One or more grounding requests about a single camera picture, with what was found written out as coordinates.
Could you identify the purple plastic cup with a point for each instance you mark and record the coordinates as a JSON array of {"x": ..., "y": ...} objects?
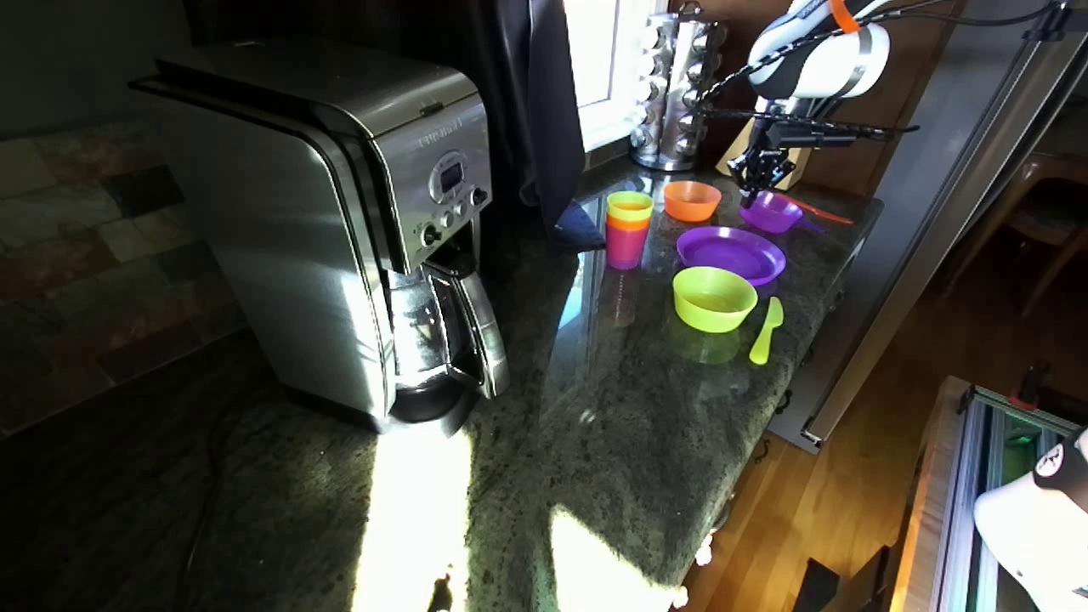
[{"x": 628, "y": 253}]

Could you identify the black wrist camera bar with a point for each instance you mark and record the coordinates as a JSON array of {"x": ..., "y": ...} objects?
[{"x": 860, "y": 130}]

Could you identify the glass coffee carafe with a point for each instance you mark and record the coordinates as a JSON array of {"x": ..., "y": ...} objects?
[{"x": 438, "y": 341}]

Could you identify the stainless steel coffee maker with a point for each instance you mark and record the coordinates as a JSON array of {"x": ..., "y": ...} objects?
[{"x": 308, "y": 225}]

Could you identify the metal spice rack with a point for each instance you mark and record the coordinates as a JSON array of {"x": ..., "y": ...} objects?
[{"x": 677, "y": 91}]

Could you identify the orange plastic fork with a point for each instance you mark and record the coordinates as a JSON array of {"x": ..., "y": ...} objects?
[{"x": 830, "y": 214}]

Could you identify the orange plastic cup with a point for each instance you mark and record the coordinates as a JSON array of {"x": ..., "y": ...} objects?
[{"x": 628, "y": 225}]

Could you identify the purple plastic bowl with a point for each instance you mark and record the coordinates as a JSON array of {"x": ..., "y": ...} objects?
[{"x": 773, "y": 214}]

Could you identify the stainless steel refrigerator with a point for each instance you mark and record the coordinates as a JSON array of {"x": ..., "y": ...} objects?
[{"x": 905, "y": 248}]

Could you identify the purple plastic plate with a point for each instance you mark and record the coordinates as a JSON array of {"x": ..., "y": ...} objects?
[{"x": 732, "y": 253}]

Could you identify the green plastic bowl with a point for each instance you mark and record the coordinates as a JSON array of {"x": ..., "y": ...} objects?
[{"x": 716, "y": 306}]

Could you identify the yellow plastic cup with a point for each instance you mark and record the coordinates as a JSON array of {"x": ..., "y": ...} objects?
[{"x": 630, "y": 204}]

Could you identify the blue cloth corner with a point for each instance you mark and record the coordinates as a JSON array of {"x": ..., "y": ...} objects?
[{"x": 579, "y": 225}]

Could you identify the dark curtain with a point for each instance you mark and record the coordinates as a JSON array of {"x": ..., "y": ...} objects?
[{"x": 531, "y": 102}]

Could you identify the wooden chair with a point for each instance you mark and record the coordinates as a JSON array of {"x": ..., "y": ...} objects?
[{"x": 1047, "y": 225}]

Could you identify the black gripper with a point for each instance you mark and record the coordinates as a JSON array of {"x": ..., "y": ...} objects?
[{"x": 781, "y": 135}]

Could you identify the bright window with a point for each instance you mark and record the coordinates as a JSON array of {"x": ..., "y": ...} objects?
[{"x": 599, "y": 68}]

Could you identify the green plastic spoon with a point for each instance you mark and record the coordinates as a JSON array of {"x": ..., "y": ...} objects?
[{"x": 765, "y": 333}]

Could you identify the orange plastic bowl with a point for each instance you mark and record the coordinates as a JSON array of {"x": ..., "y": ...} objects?
[{"x": 693, "y": 204}]

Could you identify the Franka robot arm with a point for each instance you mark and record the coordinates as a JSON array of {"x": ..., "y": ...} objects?
[{"x": 820, "y": 53}]

